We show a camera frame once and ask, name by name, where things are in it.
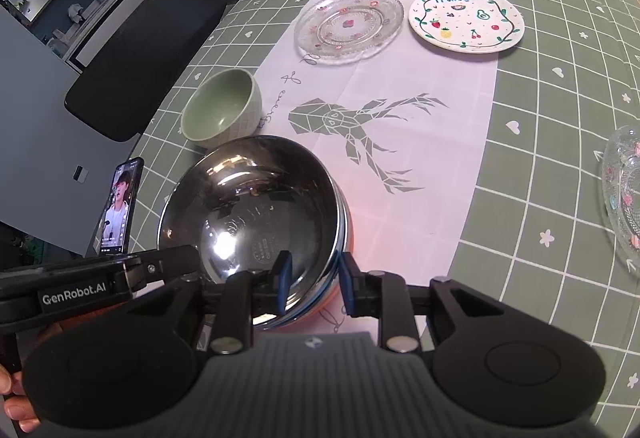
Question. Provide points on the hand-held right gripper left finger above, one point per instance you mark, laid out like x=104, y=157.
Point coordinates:
x=285, y=275

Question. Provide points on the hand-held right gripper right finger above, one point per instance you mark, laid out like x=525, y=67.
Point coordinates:
x=347, y=288

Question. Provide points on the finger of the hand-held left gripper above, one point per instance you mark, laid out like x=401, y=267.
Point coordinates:
x=167, y=263

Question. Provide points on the orange steel-lined bowl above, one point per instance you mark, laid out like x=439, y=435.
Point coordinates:
x=320, y=312

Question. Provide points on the blue steel-lined bowl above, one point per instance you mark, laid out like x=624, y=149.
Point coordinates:
x=240, y=208

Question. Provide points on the green ceramic bowl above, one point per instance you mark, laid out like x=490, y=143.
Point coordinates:
x=220, y=110

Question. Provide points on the beaded glass plate pink flowers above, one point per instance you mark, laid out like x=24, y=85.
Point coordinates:
x=625, y=198

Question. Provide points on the person's left hand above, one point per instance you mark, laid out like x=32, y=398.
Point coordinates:
x=15, y=405

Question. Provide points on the black smartphone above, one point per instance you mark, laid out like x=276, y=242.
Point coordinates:
x=120, y=208

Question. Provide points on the white deer print table runner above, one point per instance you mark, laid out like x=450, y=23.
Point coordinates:
x=430, y=142

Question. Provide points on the black chair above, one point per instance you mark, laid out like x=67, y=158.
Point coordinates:
x=145, y=52

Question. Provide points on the green checked tablecloth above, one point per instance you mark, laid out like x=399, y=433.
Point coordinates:
x=550, y=142

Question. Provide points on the ribbed glass plate small flowers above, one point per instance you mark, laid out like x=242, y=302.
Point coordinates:
x=347, y=25

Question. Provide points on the white fruit print plate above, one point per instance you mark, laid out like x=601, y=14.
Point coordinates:
x=465, y=20

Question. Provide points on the white wall socket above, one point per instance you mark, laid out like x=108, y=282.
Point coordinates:
x=80, y=173

